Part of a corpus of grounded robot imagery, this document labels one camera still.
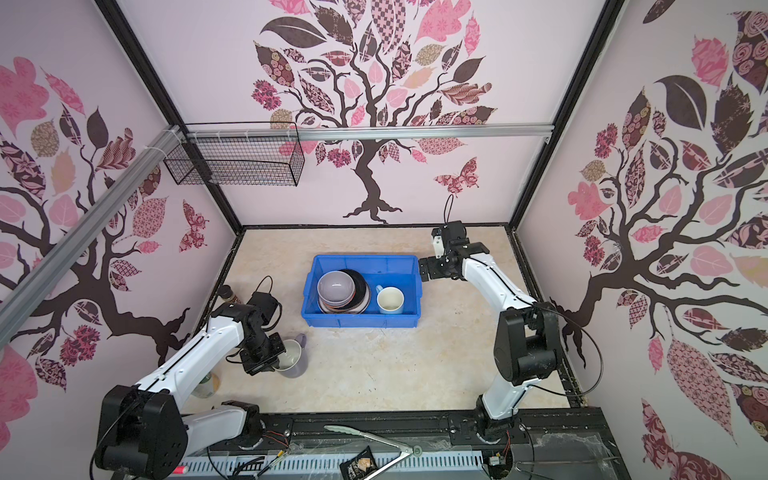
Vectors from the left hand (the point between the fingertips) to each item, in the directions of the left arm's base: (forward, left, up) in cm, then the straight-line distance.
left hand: (278, 369), depth 78 cm
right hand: (+29, -45, +8) cm, 54 cm away
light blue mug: (+21, -30, +1) cm, 37 cm away
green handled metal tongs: (-18, -34, -3) cm, 39 cm away
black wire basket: (+60, +11, +28) cm, 67 cm away
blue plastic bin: (+35, -33, -3) cm, 48 cm away
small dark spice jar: (+22, +21, +3) cm, 31 cm away
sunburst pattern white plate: (+19, -19, -2) cm, 27 cm away
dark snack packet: (-21, -23, -4) cm, 32 cm away
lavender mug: (+4, -2, -6) cm, 7 cm away
